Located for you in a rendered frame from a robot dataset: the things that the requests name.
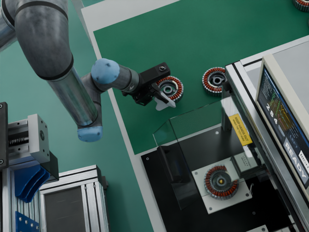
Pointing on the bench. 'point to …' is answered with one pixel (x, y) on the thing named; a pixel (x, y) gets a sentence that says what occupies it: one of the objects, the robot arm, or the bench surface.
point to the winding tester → (289, 90)
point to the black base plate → (155, 183)
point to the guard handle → (162, 149)
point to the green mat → (192, 49)
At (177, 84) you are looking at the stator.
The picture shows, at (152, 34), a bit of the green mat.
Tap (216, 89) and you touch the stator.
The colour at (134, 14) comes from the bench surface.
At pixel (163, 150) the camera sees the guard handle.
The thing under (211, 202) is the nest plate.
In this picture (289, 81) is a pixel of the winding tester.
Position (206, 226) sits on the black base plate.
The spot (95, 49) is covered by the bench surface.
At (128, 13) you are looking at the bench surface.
